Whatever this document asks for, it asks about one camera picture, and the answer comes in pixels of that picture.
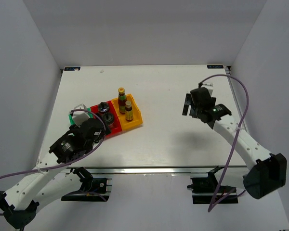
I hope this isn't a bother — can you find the white spice jar black lid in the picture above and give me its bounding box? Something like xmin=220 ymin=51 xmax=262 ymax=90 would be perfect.
xmin=98 ymin=102 xmax=110 ymax=114

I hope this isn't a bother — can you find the small yellow label bottle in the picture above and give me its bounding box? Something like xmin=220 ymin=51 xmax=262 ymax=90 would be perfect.
xmin=125 ymin=101 xmax=133 ymax=121

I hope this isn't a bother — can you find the red chili sauce bottle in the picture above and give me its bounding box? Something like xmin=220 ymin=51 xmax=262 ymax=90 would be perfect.
xmin=118 ymin=87 xmax=127 ymax=114

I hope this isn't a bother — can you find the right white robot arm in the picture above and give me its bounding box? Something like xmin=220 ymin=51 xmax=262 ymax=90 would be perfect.
xmin=183 ymin=87 xmax=287 ymax=199

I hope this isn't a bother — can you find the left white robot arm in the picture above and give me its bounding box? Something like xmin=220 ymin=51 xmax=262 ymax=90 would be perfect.
xmin=0 ymin=113 xmax=111 ymax=231

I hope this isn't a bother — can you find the green plastic bin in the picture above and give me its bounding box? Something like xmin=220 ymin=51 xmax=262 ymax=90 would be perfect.
xmin=68 ymin=111 xmax=91 ymax=127

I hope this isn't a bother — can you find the red plastic bin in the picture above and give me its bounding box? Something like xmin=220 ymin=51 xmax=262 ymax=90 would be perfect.
xmin=90 ymin=101 xmax=122 ymax=138

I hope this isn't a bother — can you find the right blue table label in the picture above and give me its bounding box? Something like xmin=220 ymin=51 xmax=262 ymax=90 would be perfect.
xmin=207 ymin=64 xmax=224 ymax=69

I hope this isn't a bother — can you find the blue table label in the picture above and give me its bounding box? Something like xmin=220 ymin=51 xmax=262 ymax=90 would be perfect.
xmin=207 ymin=64 xmax=224 ymax=69
xmin=64 ymin=66 xmax=80 ymax=71

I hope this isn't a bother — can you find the yellow plastic bin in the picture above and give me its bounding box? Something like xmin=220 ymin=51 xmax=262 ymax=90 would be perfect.
xmin=111 ymin=94 xmax=143 ymax=131

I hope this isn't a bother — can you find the left blue table label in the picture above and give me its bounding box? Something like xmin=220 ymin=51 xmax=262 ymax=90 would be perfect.
xmin=64 ymin=66 xmax=80 ymax=71

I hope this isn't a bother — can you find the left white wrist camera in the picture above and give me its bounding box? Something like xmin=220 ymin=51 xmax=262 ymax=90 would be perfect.
xmin=68 ymin=103 xmax=92 ymax=127

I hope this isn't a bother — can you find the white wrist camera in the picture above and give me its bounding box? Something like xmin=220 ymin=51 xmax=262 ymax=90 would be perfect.
xmin=68 ymin=103 xmax=92 ymax=127
xmin=198 ymin=82 xmax=213 ymax=96

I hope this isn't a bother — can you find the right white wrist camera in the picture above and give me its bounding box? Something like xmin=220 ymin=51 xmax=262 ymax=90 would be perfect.
xmin=198 ymin=82 xmax=213 ymax=96

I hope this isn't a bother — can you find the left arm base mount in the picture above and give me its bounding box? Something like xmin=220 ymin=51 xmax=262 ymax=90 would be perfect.
xmin=61 ymin=171 xmax=113 ymax=202

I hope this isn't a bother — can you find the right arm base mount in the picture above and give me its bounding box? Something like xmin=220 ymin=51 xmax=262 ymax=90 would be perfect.
xmin=187 ymin=167 xmax=238 ymax=205

